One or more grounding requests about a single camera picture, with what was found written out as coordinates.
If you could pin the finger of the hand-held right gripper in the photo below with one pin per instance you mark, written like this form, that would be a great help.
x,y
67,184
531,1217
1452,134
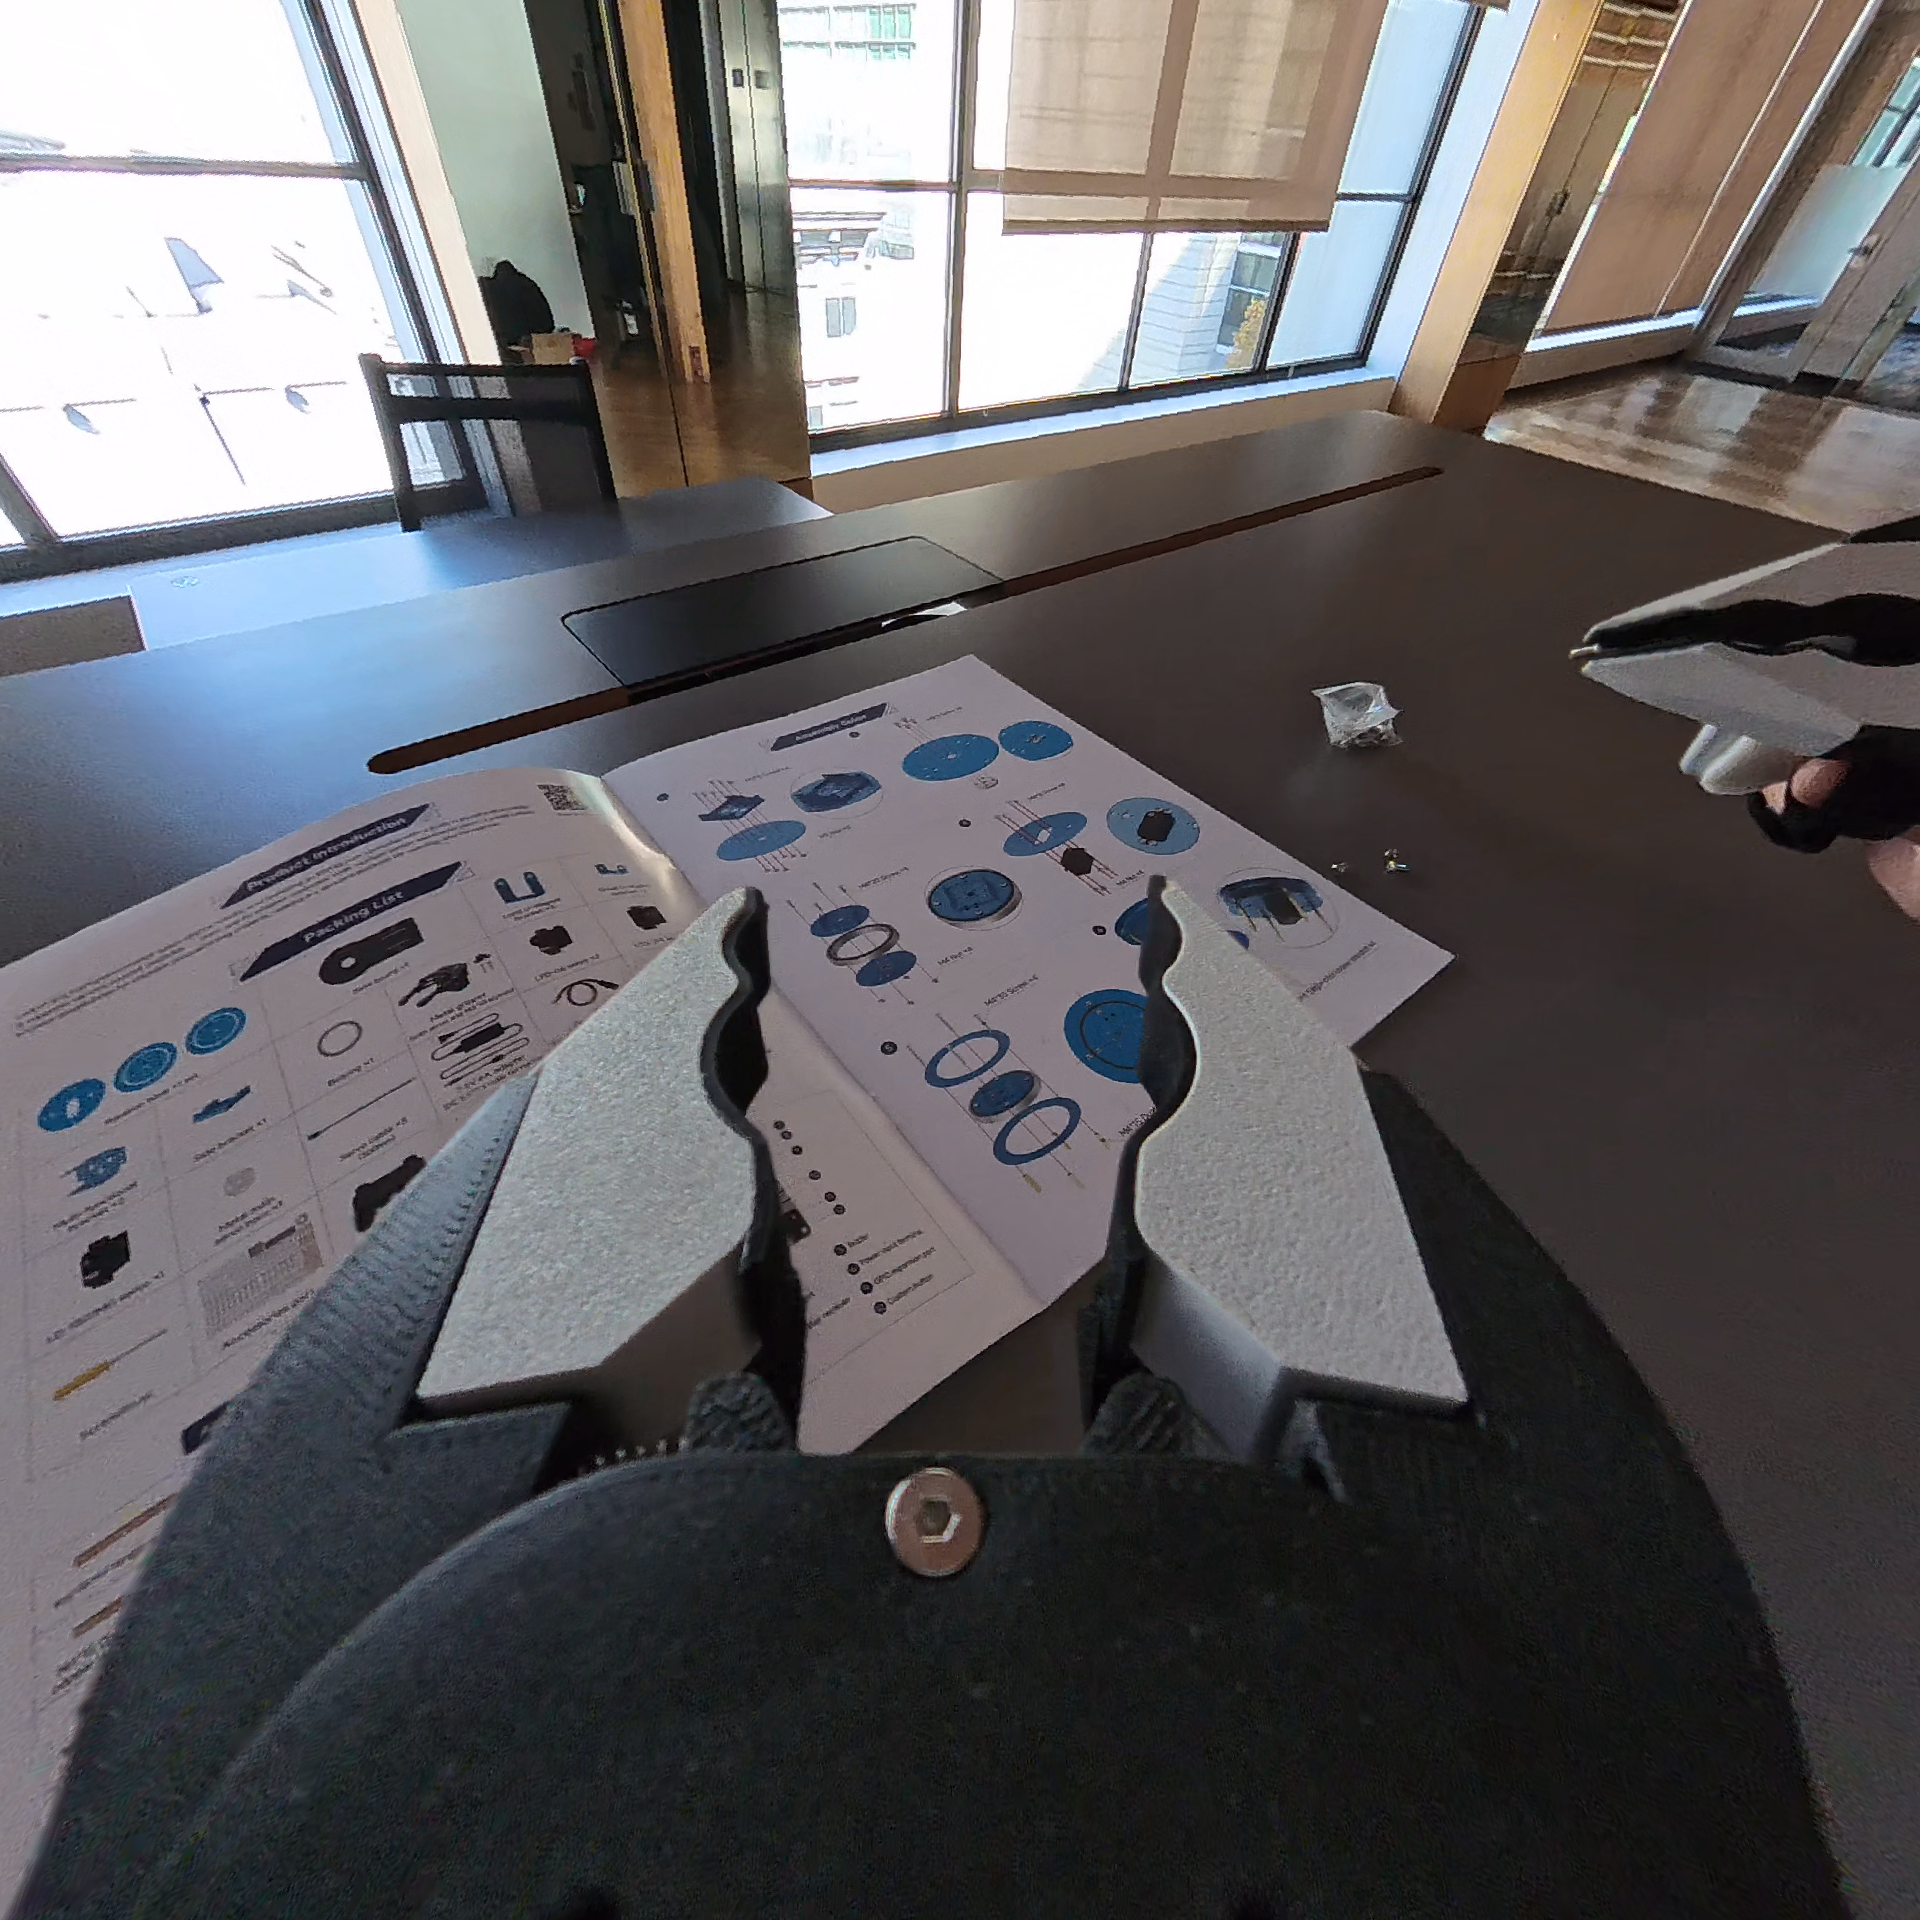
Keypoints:
x,y
1726,682
1800,586

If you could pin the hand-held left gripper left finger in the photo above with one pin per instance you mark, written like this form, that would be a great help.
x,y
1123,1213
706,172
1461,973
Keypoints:
x,y
599,1200

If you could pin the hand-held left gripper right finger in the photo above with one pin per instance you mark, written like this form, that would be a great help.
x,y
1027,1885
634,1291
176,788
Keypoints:
x,y
1290,1217

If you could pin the small clear plastic bag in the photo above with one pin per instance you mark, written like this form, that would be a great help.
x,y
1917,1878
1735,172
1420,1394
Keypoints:
x,y
1356,717

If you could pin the pale grey desk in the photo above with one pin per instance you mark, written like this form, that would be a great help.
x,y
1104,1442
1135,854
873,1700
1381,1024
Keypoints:
x,y
451,555

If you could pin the person's right hand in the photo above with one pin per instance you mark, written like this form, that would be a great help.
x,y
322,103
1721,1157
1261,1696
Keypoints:
x,y
1824,786

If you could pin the open instruction booklet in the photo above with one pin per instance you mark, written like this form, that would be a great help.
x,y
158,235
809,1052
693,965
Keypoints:
x,y
974,781

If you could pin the window with roller blind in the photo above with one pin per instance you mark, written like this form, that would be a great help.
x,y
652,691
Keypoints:
x,y
1048,332

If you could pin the black slat-back chair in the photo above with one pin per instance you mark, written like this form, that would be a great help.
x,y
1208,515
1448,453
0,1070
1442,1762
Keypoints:
x,y
494,434

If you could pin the beige roller blind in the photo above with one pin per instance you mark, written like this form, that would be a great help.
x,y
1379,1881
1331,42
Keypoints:
x,y
1170,105

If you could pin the black backpack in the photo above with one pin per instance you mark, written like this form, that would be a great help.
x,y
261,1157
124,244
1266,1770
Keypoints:
x,y
516,307

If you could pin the large grid window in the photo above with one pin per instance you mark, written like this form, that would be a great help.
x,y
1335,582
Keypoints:
x,y
180,300

